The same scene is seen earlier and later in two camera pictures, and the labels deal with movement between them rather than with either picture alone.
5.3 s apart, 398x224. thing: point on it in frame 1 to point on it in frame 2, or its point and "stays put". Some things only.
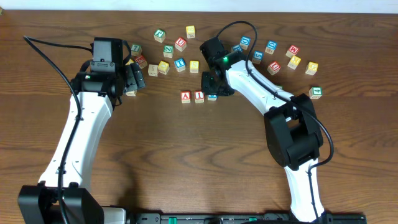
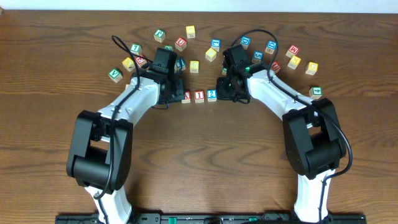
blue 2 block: [212, 97] stays put
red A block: [186, 97] stays put
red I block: [199, 97] stays put
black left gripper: [133, 83] to [180, 83]
